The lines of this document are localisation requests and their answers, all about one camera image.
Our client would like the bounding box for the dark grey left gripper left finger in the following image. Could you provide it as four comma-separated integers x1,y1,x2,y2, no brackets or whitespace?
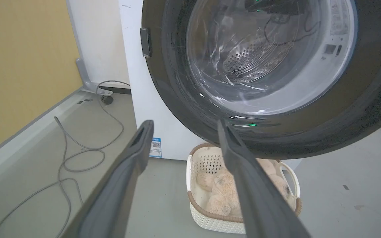
61,120,155,238

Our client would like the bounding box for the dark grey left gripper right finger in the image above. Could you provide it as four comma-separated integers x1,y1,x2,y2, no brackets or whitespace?
217,120,311,238

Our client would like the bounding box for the black round washing machine door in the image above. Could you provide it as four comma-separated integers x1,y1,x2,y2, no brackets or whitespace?
140,0,381,160

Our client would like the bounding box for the white washing machine body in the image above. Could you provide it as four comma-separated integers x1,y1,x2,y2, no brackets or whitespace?
118,0,211,161

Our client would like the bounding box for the beige plush teddy bear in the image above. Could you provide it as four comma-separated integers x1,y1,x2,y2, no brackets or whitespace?
196,158,293,218

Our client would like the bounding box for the white woven laundry basket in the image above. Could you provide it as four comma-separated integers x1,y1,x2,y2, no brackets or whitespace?
186,143,302,234

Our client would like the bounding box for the blue QR code sticker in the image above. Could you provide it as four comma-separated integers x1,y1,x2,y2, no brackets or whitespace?
149,137,162,158

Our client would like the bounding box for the grey partition panel foot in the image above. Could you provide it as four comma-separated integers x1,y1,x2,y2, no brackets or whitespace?
76,59,131,95

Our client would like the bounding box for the grey power cable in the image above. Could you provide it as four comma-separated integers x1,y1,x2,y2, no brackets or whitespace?
0,80,131,238

